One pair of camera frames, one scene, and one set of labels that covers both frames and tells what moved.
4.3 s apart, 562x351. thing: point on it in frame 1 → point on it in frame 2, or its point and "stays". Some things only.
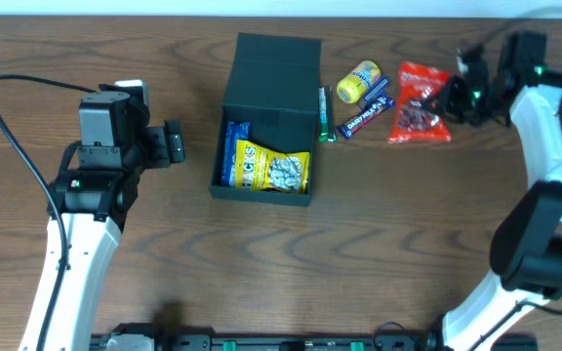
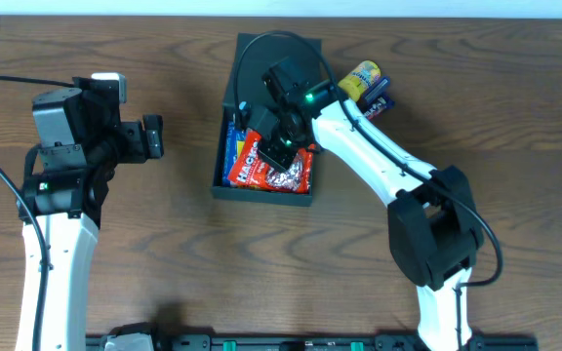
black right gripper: x=460 y=98 → x=271 y=147
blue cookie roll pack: x=235 y=131 stays
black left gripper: x=172 y=141 → x=151 y=136
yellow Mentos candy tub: x=353 y=85 stays
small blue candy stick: x=376 y=90 stays
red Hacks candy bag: x=413 y=121 → x=251 y=168
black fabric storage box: x=274 y=85 stays
